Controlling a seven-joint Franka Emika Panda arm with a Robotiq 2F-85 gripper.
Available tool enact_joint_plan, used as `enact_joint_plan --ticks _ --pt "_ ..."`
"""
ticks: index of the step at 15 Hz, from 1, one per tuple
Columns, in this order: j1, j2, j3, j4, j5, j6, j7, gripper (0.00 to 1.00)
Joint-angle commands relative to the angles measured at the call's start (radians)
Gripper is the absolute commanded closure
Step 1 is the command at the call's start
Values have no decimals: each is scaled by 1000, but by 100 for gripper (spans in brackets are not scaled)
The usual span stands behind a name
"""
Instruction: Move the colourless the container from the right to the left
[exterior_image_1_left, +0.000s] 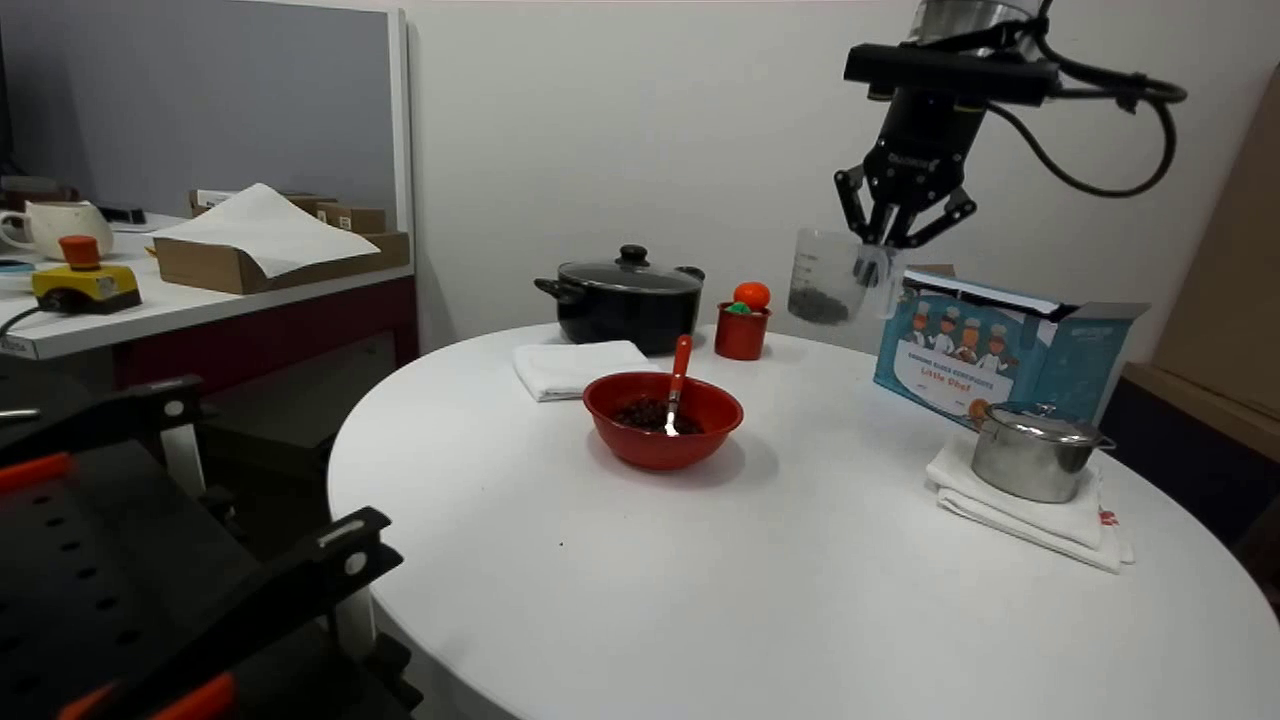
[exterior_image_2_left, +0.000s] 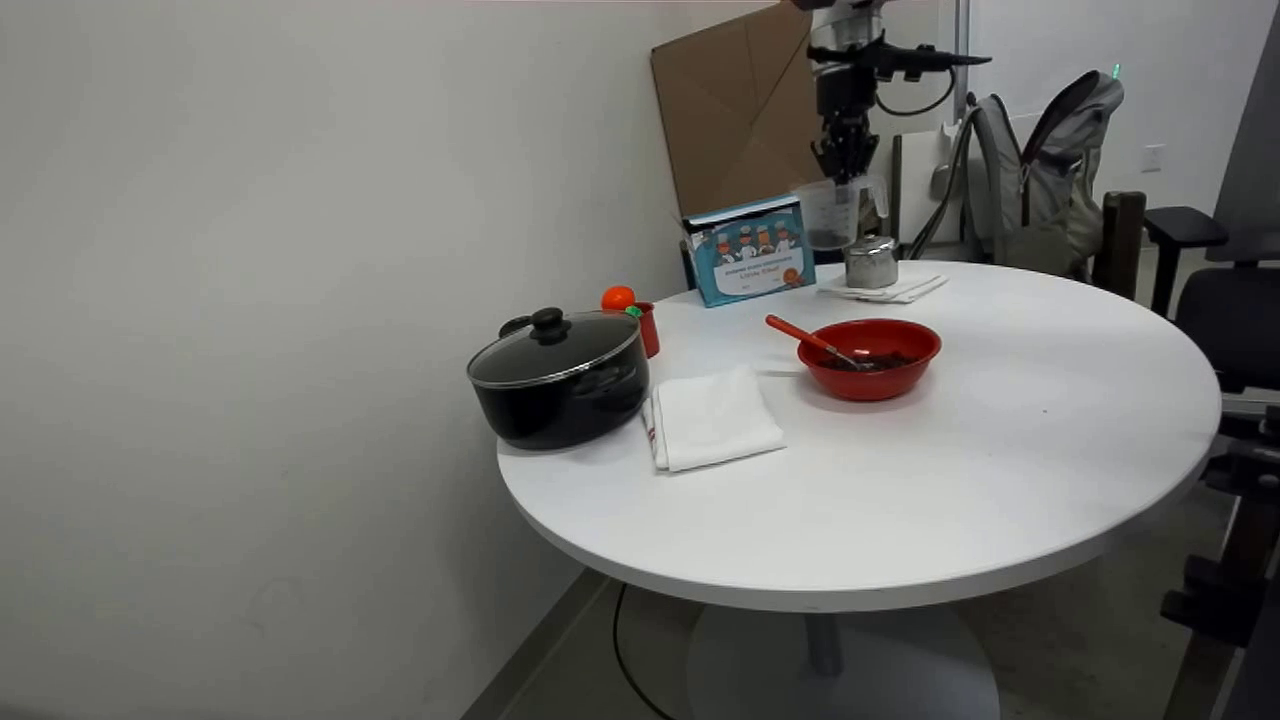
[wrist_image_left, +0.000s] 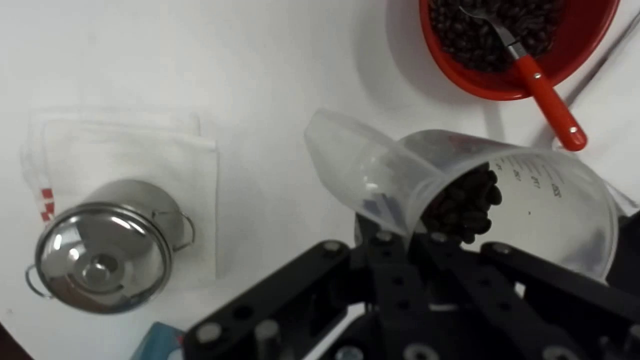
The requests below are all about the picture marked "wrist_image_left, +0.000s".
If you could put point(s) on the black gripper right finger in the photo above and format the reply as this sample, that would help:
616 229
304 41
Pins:
520 300

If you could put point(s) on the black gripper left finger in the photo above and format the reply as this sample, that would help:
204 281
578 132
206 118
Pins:
387 292

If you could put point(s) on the clear plastic measuring cup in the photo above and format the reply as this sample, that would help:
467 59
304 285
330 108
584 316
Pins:
546 200

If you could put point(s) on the coffee beans in cup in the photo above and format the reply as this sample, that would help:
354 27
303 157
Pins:
467 202

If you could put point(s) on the blue picture box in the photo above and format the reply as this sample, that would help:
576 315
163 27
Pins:
161 343

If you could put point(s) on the white napkin with red mark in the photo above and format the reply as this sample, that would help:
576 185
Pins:
166 167

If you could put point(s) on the red bowl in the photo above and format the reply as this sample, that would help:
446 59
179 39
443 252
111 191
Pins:
591 41

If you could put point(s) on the coffee beans in bowl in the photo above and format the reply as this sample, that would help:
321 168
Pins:
467 32

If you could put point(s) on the small steel pot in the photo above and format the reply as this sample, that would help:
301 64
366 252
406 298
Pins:
101 260

